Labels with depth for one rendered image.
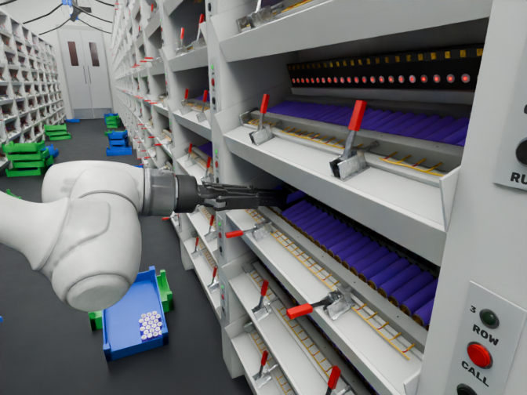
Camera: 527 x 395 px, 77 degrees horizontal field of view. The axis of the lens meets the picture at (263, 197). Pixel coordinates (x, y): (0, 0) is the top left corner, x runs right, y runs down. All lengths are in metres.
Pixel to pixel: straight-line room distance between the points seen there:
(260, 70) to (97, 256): 0.57
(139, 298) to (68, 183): 0.89
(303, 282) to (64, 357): 1.01
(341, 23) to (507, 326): 0.32
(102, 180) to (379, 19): 0.45
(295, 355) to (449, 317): 0.44
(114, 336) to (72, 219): 0.92
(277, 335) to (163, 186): 0.39
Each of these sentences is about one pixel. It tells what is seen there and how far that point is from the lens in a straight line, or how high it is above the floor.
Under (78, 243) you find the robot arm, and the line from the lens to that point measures 0.48.
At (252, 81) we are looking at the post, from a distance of 0.83.
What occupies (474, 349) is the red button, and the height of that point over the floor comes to 0.68.
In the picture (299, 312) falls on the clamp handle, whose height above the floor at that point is 0.58.
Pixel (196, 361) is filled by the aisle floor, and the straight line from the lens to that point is 1.25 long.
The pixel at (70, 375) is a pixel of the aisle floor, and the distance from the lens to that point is 1.34.
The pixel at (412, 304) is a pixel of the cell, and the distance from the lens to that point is 0.48.
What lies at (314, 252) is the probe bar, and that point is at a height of 0.60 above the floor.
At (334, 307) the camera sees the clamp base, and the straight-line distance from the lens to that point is 0.50.
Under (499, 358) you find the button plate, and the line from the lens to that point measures 0.32.
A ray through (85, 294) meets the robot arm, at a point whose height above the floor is 0.63.
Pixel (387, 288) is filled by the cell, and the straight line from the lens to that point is 0.50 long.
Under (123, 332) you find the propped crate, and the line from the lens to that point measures 1.37.
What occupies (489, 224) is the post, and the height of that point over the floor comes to 0.78.
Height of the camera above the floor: 0.87
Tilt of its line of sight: 19 degrees down
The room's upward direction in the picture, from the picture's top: straight up
